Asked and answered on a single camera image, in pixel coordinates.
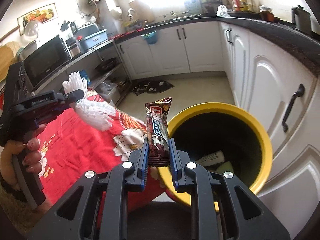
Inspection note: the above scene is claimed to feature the brown chocolate bar wrapper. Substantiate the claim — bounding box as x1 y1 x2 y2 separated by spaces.
145 97 172 167

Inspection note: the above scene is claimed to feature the white plastic straw bundle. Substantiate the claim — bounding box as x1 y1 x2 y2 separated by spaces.
62 72 116 131

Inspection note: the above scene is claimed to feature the yellow trash bin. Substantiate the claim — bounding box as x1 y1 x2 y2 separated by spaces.
168 102 273 194

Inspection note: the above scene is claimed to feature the left hand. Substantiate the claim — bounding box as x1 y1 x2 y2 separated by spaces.
1 124 47 190

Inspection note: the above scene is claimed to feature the black microwave oven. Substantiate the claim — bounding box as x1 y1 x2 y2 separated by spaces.
23 35 72 89

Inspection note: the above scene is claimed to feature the round wooden board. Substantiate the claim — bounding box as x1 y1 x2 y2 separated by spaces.
0 41 21 82

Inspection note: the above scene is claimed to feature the red floral tablecloth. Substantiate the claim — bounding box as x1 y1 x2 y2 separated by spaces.
32 90 166 228

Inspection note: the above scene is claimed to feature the black floor mat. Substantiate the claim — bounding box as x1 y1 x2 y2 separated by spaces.
131 80 174 95

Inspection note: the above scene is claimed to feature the black frying pan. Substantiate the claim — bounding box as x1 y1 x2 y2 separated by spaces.
95 57 118 73

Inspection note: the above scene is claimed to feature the fruit picture poster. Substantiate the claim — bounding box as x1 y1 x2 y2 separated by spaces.
17 3 57 36

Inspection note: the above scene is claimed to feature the blue plastic storage box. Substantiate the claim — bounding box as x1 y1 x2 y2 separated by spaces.
80 29 108 51

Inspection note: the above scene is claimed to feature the blue hanging basket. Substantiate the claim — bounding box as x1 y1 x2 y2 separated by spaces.
141 31 158 45

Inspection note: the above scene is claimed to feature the white black cabinet run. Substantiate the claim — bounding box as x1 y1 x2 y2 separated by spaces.
115 17 319 239

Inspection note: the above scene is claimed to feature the grey metal kettle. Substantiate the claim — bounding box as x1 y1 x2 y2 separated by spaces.
291 5 312 36

